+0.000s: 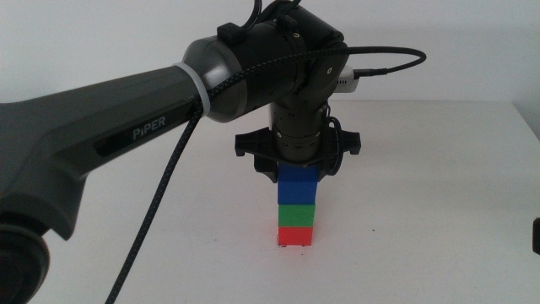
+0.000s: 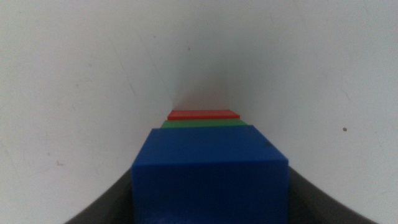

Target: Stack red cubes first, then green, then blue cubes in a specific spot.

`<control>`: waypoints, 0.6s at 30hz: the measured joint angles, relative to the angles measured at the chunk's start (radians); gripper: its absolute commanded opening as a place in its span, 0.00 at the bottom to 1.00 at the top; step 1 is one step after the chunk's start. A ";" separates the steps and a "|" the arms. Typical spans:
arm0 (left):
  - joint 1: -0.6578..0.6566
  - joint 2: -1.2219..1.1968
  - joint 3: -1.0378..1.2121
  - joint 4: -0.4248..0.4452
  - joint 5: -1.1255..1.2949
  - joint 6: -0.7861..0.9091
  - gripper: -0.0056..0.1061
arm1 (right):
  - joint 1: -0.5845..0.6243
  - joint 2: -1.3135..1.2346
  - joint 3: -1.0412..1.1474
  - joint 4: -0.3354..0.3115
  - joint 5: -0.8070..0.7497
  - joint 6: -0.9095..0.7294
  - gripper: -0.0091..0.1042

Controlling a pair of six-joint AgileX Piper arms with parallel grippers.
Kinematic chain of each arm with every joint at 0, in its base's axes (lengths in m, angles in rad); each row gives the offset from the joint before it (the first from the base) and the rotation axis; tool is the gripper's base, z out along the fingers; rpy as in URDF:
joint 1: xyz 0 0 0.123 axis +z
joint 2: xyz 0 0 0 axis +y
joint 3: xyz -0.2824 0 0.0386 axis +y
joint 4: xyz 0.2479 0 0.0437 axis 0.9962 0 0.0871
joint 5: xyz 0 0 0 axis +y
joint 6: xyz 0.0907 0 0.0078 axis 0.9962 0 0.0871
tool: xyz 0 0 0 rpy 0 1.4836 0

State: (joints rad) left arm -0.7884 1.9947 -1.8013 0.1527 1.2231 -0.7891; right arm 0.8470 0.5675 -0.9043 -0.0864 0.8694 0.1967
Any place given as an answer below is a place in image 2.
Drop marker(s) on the green cube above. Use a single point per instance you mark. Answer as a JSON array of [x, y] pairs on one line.
[[203, 123]]

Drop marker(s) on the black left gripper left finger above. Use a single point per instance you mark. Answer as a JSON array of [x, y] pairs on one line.
[[115, 208]]

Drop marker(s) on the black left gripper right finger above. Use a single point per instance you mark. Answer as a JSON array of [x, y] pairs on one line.
[[308, 208]]

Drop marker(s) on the red cube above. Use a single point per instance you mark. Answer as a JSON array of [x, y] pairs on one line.
[[203, 114]]

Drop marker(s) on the blue cube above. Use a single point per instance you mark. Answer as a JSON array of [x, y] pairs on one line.
[[211, 174]]

